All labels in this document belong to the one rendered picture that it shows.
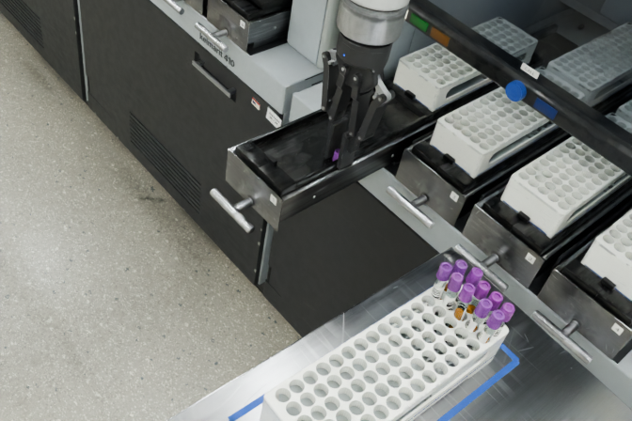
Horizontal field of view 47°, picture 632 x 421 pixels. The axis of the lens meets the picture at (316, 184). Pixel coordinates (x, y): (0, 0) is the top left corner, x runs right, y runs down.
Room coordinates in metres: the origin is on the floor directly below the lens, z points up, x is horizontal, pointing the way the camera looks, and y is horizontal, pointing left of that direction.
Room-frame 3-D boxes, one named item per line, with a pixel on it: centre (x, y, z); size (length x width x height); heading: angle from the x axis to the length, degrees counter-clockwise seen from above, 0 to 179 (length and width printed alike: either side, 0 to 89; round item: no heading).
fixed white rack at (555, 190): (0.92, -0.42, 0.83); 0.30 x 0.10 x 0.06; 140
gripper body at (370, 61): (0.86, -0.03, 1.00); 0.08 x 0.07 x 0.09; 49
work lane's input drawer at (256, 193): (1.03, -0.11, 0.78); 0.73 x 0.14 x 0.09; 140
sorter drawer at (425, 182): (1.12, -0.39, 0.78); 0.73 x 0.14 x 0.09; 140
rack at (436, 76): (1.17, -0.23, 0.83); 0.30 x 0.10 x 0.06; 140
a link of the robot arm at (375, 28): (0.86, -0.03, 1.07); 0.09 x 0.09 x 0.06
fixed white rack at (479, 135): (1.02, -0.30, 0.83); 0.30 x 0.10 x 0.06; 140
